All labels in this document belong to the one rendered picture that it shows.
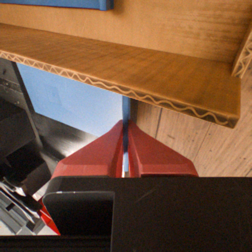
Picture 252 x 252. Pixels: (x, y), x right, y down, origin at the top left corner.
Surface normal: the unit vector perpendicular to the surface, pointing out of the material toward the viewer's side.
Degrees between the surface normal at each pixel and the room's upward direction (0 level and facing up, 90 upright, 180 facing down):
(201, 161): 0
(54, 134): 0
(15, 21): 0
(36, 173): 90
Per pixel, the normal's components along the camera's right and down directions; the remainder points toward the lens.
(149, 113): -0.50, 0.51
